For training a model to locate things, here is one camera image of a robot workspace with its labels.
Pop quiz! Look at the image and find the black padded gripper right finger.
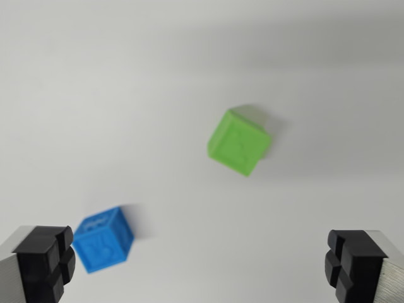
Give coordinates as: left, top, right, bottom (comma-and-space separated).
323, 229, 404, 303

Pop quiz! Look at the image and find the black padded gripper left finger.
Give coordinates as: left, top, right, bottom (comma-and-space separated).
0, 225, 77, 303

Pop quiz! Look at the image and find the blue rubber embossed toy cube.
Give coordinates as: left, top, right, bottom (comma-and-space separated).
71, 206, 136, 275

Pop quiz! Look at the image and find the green rubber embossed toy cube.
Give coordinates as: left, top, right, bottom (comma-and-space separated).
206, 104, 273, 179

